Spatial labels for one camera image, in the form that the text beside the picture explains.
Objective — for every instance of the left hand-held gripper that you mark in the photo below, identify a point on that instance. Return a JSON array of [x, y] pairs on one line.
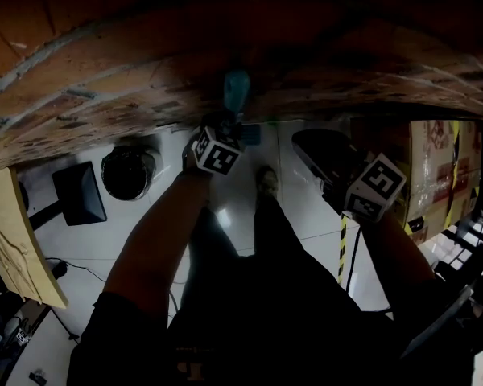
[[218, 156]]

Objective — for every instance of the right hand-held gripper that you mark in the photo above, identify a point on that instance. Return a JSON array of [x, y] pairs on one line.
[[372, 187]]

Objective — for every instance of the person's right forearm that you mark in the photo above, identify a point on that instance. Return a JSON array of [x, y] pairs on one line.
[[398, 251]]

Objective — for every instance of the person's left forearm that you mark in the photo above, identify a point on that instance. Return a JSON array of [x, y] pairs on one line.
[[161, 235]]

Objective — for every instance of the small blue block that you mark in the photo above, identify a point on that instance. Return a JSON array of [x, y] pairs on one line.
[[250, 134]]

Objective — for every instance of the yellow black striped tape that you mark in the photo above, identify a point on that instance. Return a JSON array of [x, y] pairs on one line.
[[342, 247]]

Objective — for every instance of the cardboard box with tape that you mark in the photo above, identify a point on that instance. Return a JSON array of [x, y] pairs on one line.
[[438, 175]]

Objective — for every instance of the person's shoe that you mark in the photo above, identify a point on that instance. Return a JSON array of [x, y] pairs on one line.
[[267, 179]]

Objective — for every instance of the black lined waste bin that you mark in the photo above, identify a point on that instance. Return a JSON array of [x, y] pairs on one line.
[[126, 172]]

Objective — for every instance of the grey chair armrest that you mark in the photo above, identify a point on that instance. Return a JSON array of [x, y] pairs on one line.
[[438, 326]]

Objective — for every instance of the person's black clothing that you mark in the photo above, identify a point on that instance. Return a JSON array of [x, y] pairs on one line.
[[265, 316]]

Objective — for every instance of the black square stand base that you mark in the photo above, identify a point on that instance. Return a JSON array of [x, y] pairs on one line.
[[79, 194]]

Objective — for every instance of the light wooden board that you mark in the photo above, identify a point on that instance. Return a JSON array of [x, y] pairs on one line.
[[18, 239]]

